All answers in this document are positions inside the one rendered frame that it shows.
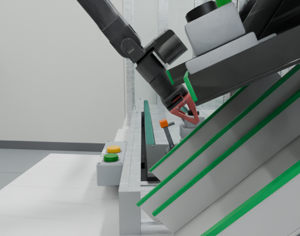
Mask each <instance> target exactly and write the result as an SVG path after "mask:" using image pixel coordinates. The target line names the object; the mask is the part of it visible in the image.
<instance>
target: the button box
mask: <svg viewBox="0 0 300 236"><path fill-rule="evenodd" d="M109 146H119V147H120V150H121V151H120V152H117V153H114V154H117V155H118V160H117V161H114V162H107V161H104V159H103V156H104V155H105V154H110V153H109V152H107V147H109ZM126 146H127V141H107V142H106V144H105V146H104V149H103V151H102V153H101V156H100V158H99V160H98V162H97V165H96V175H97V185H98V186H113V185H120V180H121V175H122V169H123V164H124V157H125V152H126Z"/></svg>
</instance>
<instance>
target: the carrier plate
mask: <svg viewBox="0 0 300 236"><path fill-rule="evenodd" d="M168 146H169V144H146V169H147V181H160V180H159V179H158V178H157V177H156V176H155V175H154V174H153V173H152V172H150V171H149V169H151V168H152V167H153V166H154V165H155V164H156V163H157V162H158V161H159V160H160V159H161V158H163V157H164V156H165V150H166V148H167V147H168Z"/></svg>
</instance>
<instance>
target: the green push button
mask: <svg viewBox="0 0 300 236"><path fill-rule="evenodd" d="M103 159H104V161H107V162H114V161H117V160H118V155H117V154H114V153H110V154H105V155H104V156H103Z"/></svg>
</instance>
